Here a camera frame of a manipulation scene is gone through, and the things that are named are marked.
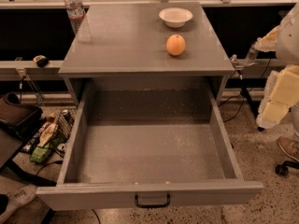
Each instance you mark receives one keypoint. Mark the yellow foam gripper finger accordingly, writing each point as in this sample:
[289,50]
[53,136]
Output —
[268,42]
[280,93]

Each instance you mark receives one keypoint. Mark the orange fruit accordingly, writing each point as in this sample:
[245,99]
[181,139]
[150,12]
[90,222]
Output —
[175,45]

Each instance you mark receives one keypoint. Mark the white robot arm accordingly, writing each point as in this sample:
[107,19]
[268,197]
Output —
[287,49]

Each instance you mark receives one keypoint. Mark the grey open top drawer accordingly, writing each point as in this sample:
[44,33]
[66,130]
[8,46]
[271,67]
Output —
[117,151]

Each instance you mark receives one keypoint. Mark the small background water bottle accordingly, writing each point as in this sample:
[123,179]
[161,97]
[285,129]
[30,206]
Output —
[252,54]

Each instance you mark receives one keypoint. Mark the metal clamp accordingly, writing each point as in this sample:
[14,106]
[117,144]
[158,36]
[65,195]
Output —
[237,67]

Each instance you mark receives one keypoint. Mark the brown shoe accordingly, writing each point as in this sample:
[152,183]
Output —
[289,147]

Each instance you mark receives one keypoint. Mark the black chair caster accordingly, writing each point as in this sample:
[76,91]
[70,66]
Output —
[283,169]

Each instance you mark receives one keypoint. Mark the white bowl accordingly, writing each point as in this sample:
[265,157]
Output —
[175,17]

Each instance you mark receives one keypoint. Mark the grey cabinet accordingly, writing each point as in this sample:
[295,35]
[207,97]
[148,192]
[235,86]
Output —
[127,59]

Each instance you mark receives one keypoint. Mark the clear plastic water bottle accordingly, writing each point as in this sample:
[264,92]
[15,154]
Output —
[77,16]

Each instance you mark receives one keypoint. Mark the black yellow tape measure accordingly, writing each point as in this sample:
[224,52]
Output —
[41,61]

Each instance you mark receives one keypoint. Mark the green snack bag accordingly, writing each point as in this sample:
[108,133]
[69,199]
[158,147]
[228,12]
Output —
[40,154]

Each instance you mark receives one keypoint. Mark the white sneaker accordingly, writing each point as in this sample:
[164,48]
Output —
[11,202]

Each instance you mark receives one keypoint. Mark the black drawer handle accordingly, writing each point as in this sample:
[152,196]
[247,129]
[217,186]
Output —
[152,202]

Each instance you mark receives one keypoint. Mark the wire basket of snacks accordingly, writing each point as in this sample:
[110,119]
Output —
[54,133]

